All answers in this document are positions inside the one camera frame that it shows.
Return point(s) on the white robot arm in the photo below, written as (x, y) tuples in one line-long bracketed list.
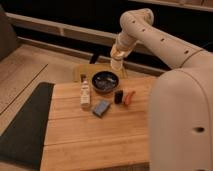
[(180, 110)]

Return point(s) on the black eraser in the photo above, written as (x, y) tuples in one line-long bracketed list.
[(118, 96)]

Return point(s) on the blue sponge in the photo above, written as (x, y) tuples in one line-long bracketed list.
[(100, 108)]

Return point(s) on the grey couch corner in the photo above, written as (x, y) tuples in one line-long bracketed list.
[(8, 39)]

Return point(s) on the white bottle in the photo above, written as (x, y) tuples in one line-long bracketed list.
[(85, 98)]

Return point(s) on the dark ceramic bowl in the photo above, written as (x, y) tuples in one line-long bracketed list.
[(105, 81)]

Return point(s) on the dark green floor mat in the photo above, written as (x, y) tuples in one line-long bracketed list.
[(23, 140)]

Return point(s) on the orange carrot toy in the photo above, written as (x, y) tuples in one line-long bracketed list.
[(128, 97)]

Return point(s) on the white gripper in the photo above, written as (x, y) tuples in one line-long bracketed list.
[(119, 52)]

